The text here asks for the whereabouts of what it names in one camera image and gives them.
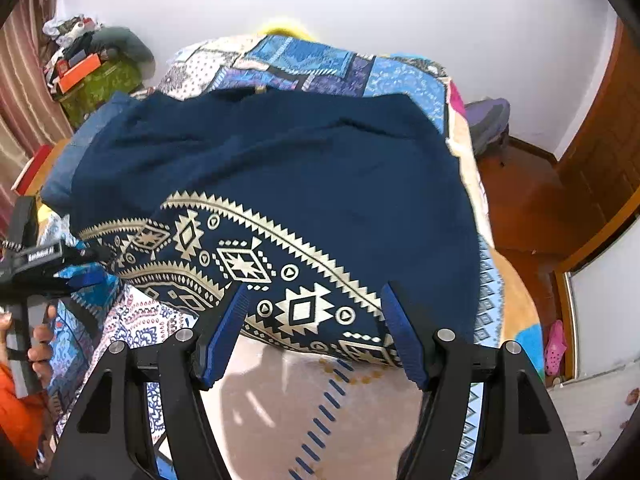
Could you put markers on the navy patterned garment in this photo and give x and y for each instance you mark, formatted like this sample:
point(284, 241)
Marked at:
point(314, 202)

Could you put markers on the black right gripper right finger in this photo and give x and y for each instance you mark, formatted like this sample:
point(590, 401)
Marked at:
point(520, 434)

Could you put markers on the purple grey bag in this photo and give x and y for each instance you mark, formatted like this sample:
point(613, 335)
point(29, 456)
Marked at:
point(489, 125)

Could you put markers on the yellow blanket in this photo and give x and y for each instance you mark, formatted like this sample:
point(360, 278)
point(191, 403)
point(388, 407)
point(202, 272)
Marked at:
point(287, 31)

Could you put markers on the orange box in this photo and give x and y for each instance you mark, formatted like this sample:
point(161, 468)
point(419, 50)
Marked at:
point(78, 72)

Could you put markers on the red box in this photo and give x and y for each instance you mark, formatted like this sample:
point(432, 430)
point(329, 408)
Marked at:
point(27, 174)

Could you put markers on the blue patchwork bed quilt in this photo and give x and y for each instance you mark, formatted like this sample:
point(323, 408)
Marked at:
point(322, 418)

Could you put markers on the striped curtain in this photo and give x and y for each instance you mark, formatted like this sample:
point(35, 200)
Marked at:
point(30, 117)

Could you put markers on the pink slipper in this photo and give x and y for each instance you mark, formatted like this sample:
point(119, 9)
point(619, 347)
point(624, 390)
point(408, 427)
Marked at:
point(555, 348)

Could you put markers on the green storage box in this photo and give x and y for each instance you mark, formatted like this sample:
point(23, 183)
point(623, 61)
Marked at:
point(98, 87)

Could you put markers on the person left hand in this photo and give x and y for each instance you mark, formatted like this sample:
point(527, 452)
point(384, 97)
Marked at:
point(41, 352)

